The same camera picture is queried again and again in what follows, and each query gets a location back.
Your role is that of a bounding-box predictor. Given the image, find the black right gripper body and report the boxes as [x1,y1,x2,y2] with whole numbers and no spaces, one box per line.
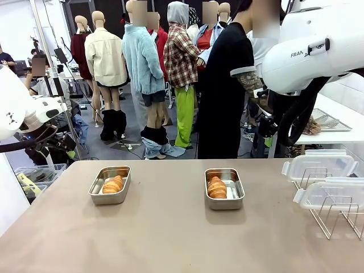
[257,114,279,139]

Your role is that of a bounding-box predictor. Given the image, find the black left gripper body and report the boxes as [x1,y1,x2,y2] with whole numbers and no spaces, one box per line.
[52,133,77,153]

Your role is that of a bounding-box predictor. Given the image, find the golden croissant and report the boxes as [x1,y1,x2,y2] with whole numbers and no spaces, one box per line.
[102,175,125,195]
[206,175,228,200]

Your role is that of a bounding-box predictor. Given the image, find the clear plastic clip lid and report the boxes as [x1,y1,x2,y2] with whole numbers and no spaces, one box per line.
[292,176,364,213]
[281,148,359,183]

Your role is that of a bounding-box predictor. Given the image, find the rectangular steel container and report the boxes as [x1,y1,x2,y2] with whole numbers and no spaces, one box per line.
[204,167,246,212]
[88,166,132,206]

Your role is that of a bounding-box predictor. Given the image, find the metal baking tray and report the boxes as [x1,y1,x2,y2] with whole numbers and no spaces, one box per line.
[309,107,353,133]

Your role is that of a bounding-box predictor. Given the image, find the person's tattooed right forearm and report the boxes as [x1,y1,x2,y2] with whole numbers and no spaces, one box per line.
[237,70,275,116]

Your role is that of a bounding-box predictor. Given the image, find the person's right hand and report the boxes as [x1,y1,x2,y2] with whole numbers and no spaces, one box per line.
[301,115,322,136]

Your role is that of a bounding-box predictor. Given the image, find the silver metal pole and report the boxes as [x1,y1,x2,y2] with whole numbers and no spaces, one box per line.
[31,0,83,160]

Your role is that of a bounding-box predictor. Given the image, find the blue garment on chair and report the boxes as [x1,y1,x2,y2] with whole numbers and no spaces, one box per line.
[70,99,89,148]

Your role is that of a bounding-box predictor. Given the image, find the clear plastic storage bin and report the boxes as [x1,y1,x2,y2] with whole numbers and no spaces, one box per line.
[13,163,68,204]

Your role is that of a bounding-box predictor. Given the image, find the black dropped trousers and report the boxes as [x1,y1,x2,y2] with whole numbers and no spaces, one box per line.
[100,109,127,142]

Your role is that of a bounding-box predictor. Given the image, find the person in black t-shirt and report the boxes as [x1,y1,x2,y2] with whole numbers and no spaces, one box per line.
[197,0,282,160]

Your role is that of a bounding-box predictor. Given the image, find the yellow item in bin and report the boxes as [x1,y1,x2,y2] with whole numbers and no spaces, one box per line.
[16,172,39,197]

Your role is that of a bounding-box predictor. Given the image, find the black tripod stand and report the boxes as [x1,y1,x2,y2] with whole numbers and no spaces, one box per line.
[29,35,65,100]

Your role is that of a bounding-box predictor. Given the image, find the seated person in pale shirt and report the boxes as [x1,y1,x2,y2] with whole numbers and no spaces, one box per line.
[24,53,73,114]

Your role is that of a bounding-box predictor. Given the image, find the white side table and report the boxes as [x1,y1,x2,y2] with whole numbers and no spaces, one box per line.
[292,92,364,160]

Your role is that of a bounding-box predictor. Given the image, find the mannequin in white shirt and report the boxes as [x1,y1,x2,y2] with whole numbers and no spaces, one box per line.
[246,30,267,78]

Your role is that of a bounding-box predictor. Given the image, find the black tablet on stand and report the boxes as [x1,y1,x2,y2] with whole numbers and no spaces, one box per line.
[53,36,75,69]

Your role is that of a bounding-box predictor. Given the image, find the mannequin in dark red dress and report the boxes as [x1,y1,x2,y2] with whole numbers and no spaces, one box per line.
[70,15,100,122]

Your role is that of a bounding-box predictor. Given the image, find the mannequin in cream jacket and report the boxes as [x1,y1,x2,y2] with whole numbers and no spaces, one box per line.
[84,10,129,112]

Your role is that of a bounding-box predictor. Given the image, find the background person in dark shirt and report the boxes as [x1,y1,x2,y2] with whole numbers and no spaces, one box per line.
[0,44,17,75]

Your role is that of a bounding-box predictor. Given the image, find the mannequin in blue shirt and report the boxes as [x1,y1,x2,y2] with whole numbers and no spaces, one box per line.
[196,1,225,69]

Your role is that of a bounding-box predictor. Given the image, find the mannequin plaid shirt green trousers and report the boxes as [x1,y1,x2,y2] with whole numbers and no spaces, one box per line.
[163,1,203,149]

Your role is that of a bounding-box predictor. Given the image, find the mannequin in light blue fleece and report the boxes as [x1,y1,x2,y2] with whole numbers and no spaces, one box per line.
[121,0,185,160]

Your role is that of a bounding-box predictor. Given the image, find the mannequin in black jacket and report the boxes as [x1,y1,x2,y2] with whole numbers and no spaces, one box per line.
[218,2,231,25]

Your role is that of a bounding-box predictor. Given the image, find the mannequin with patterned headscarf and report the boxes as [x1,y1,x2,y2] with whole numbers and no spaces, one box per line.
[186,7,202,43]

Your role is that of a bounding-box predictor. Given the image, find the mannequin in red jacket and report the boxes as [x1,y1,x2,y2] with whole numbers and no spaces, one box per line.
[147,13,169,83]

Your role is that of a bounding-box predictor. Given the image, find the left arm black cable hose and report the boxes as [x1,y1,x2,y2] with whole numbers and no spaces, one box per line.
[0,125,59,154]

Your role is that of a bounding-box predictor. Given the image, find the flat mannequin base plate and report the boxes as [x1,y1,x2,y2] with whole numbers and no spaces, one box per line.
[109,138,143,152]

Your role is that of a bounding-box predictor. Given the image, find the metal wire lid rack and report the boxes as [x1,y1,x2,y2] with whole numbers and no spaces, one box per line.
[292,167,364,240]

